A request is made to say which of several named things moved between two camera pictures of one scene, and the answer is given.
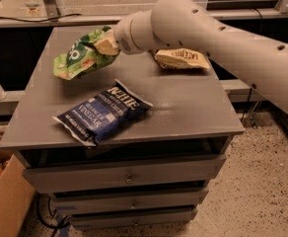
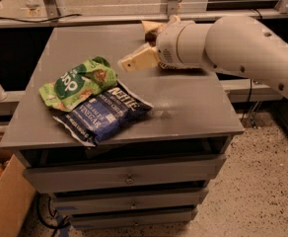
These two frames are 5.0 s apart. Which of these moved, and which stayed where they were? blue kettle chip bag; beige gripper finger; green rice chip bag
Moved: green rice chip bag; beige gripper finger
Stayed: blue kettle chip bag
